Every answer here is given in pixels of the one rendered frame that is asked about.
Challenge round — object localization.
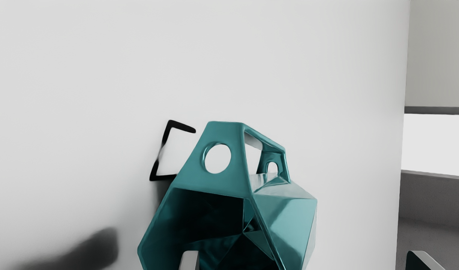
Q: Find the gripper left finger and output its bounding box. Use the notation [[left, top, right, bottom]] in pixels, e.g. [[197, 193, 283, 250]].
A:
[[178, 250, 200, 270]]

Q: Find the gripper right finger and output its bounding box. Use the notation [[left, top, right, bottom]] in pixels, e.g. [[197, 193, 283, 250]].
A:
[[405, 250, 446, 270]]

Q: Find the teal faceted mug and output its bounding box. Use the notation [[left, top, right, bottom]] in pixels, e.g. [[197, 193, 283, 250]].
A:
[[137, 121, 318, 270]]

